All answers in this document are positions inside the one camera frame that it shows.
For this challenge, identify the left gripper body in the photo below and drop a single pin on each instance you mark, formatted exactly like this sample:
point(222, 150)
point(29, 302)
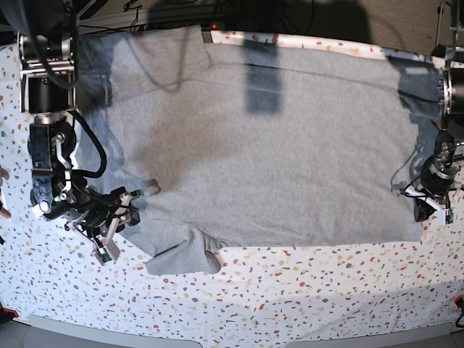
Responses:
point(434, 183)

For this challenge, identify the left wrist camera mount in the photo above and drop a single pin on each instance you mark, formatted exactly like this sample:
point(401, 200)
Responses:
point(443, 211)

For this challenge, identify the red clip left corner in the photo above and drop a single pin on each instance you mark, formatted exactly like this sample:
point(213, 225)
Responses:
point(9, 314)

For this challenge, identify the grey T-shirt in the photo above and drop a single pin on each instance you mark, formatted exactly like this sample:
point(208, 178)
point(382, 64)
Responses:
point(255, 145)

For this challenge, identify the white metal stand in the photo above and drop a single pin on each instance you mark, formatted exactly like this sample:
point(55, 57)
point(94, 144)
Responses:
point(449, 28)

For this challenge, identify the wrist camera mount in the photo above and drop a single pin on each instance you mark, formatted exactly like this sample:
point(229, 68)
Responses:
point(443, 211)
point(103, 247)

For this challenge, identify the red clip right corner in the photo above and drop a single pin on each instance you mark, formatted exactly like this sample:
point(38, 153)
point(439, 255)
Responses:
point(459, 302)

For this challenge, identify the red clip corner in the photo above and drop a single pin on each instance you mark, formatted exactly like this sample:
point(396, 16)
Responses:
point(459, 302)
point(9, 314)

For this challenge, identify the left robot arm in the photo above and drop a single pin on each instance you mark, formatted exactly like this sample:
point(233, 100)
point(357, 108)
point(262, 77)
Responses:
point(448, 148)

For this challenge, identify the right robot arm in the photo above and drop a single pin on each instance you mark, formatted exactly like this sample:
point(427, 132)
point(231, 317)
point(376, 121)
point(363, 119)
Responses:
point(48, 48)

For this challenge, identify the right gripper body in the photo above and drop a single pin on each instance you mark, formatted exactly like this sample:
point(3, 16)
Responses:
point(94, 217)

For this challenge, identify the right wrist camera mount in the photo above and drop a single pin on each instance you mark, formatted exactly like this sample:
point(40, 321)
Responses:
point(103, 247)

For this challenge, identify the terrazzo patterned tablecloth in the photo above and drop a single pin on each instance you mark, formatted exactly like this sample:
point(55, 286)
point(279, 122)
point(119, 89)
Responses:
point(262, 297)

